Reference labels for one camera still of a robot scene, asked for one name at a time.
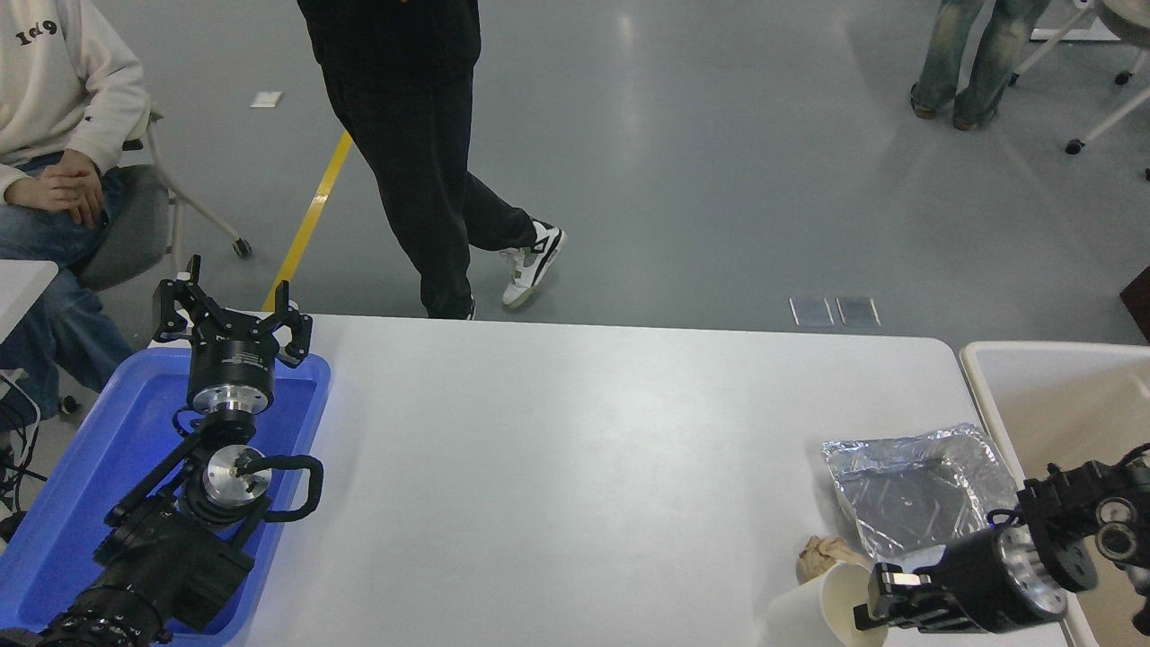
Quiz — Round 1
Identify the grey wheeled chair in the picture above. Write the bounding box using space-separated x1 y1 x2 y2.
58 97 252 416

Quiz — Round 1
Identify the black cable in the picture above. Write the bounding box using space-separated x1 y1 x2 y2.
0 370 48 518

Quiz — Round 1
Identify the seated person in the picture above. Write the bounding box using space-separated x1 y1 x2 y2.
0 0 151 432

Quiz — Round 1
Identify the standing person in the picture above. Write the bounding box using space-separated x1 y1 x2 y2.
296 0 568 322

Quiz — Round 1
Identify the person's hand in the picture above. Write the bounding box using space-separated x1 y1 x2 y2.
11 169 68 215
36 148 107 228

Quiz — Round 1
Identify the blue plastic tray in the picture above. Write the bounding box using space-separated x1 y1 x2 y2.
0 346 332 644

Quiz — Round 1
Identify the large pale bin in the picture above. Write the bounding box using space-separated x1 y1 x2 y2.
959 340 1150 647

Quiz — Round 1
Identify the crinkled foil tray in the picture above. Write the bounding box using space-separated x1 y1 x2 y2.
822 423 1027 561

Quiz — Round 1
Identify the dark brown object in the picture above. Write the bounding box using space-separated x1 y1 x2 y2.
1119 265 1150 344

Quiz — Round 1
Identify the white wheeled chair frame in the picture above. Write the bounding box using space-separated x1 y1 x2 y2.
1004 0 1150 179

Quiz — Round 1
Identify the small white table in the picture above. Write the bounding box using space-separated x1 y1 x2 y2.
0 260 58 343

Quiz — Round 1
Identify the white paper cup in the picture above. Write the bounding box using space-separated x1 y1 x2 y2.
767 561 891 647

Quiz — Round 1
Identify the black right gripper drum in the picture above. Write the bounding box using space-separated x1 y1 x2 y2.
933 528 1022 634

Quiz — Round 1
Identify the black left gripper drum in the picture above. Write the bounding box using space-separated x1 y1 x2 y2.
185 321 279 396

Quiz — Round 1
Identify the crumpled tan paper ball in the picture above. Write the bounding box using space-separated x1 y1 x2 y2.
796 536 873 587

